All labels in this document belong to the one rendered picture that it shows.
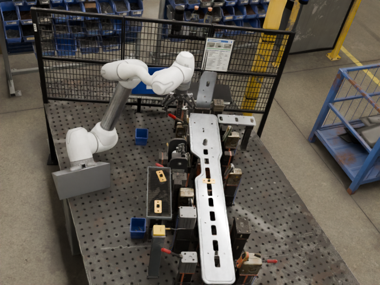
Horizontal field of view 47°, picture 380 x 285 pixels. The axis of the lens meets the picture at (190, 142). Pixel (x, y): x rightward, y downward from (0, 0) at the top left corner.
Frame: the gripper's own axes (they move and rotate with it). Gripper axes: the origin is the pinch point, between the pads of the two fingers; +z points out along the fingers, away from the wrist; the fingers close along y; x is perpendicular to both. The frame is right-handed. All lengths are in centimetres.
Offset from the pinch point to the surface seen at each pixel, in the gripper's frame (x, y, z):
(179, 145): 2.8, 4.4, 28.9
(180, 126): 34, 8, 41
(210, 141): 26, 29, 46
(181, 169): -10.0, 6.0, 37.2
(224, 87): 85, 45, 43
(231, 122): 47, 47, 46
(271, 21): 93, 70, -14
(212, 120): 49, 33, 46
